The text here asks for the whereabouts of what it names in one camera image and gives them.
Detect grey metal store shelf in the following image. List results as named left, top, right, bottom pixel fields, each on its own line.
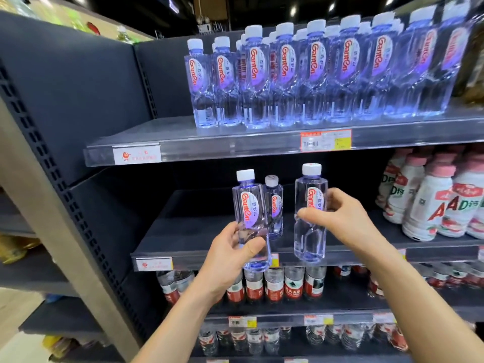
left=83, top=106, right=484, bottom=168
left=130, top=188, right=484, bottom=272
left=203, top=287, right=484, bottom=331

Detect dark grey shelf end panel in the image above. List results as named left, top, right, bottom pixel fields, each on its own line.
left=0, top=11, right=154, bottom=186

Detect row of clear water bottles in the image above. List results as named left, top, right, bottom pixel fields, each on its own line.
left=184, top=0, right=478, bottom=130

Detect person's left hand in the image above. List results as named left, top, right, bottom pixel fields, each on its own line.
left=195, top=222, right=267, bottom=300

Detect row of small clear bottles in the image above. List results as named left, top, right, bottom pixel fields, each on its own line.
left=197, top=323, right=411, bottom=356

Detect person's right hand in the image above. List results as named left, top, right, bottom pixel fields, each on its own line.
left=297, top=188, right=379, bottom=252

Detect clear water bottle white cap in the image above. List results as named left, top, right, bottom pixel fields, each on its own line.
left=263, top=175, right=284, bottom=241
left=293, top=163, right=329, bottom=264
left=232, top=169, right=271, bottom=272

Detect perforated grey shelf upright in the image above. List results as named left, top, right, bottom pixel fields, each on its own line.
left=0, top=60, right=150, bottom=337

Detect white shelf label orange logo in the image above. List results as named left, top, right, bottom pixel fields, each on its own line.
left=135, top=257, right=174, bottom=272
left=113, top=145, right=162, bottom=165

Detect group of white milk drinks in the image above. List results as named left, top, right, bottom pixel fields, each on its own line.
left=375, top=145, right=484, bottom=243

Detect row of red label bottles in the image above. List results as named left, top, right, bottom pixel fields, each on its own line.
left=157, top=263, right=484, bottom=305

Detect person's right forearm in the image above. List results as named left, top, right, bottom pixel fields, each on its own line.
left=362, top=238, right=478, bottom=363

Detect yellow packaged goods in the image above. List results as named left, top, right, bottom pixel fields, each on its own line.
left=42, top=334, right=82, bottom=359

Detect grey side shelf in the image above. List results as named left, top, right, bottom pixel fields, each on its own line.
left=0, top=246, right=78, bottom=298
left=19, top=297, right=108, bottom=339

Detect person's left forearm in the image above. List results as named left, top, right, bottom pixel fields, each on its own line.
left=131, top=284, right=224, bottom=363

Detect brown drink bottles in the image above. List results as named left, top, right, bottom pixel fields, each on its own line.
left=453, top=19, right=484, bottom=107

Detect yellow snack packets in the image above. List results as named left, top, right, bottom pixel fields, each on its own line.
left=0, top=234, right=41, bottom=264

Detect orange price tag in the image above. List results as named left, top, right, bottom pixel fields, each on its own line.
left=300, top=129, right=352, bottom=153

